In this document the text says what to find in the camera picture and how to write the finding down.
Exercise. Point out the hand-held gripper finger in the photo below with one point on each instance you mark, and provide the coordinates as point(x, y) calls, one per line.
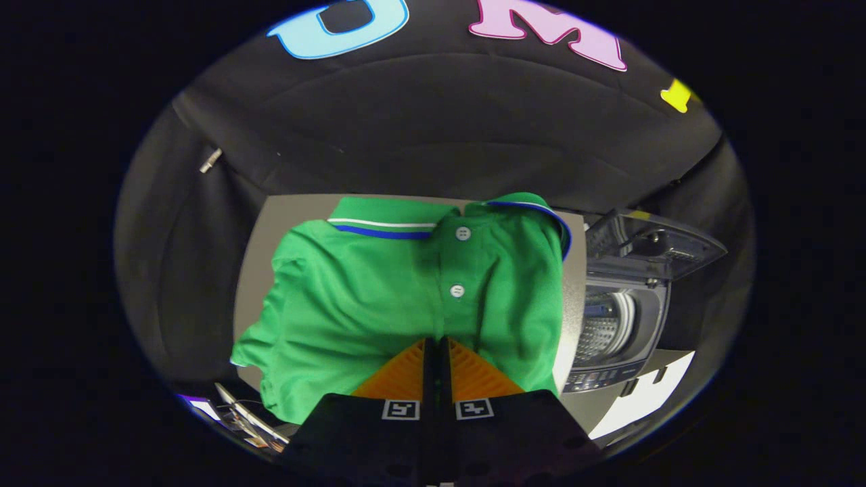
point(430, 379)
point(444, 379)

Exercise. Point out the green polo shirt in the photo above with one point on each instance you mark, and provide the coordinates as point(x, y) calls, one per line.
point(365, 304)

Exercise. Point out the grey washing machine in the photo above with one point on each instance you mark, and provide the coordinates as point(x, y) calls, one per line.
point(649, 318)

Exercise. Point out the silver laptop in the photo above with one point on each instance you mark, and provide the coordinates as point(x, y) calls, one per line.
point(254, 423)

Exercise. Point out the grey box stand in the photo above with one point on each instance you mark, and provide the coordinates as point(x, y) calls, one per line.
point(287, 213)

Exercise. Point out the white sheet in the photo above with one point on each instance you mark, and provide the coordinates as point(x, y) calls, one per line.
point(666, 385)

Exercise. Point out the silver metal clip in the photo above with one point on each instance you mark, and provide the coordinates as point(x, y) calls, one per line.
point(210, 160)

